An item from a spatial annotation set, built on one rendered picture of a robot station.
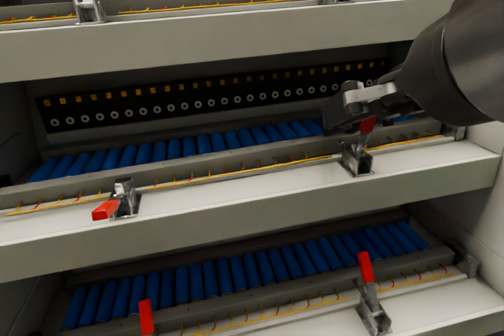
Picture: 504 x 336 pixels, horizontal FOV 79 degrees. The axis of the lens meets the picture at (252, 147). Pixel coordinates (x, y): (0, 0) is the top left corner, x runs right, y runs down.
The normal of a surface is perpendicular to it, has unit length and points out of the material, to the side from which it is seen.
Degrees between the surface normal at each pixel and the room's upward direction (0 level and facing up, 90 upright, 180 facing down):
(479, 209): 90
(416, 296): 21
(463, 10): 67
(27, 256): 111
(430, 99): 118
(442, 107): 130
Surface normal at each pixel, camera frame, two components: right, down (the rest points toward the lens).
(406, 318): -0.07, -0.90
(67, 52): 0.20, 0.40
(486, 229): -0.98, 0.15
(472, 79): -0.84, 0.51
